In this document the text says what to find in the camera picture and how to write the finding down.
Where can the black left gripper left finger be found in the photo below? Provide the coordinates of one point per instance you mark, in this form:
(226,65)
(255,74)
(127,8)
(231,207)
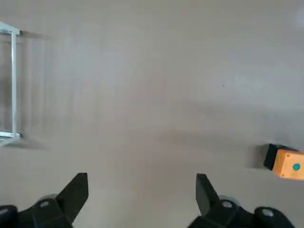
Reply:
(47,213)

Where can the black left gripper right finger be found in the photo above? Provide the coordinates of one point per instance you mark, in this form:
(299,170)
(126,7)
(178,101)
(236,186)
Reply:
(225,213)

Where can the black button box base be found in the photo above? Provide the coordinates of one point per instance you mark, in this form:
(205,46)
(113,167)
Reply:
(269,156)

